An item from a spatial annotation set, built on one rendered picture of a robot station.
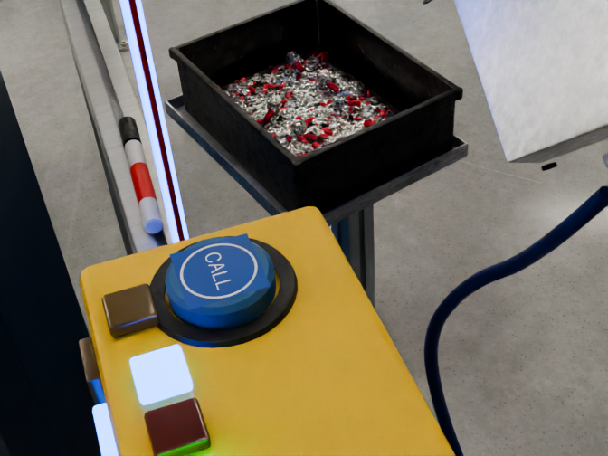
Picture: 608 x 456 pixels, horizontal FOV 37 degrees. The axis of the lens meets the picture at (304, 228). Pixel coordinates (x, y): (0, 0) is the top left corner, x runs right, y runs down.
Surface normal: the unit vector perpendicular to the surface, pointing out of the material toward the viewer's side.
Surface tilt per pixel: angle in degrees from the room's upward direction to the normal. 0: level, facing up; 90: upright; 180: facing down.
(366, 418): 0
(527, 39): 55
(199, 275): 0
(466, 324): 0
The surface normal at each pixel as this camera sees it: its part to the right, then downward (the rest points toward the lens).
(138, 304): -0.06, -0.74
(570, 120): -0.51, 0.05
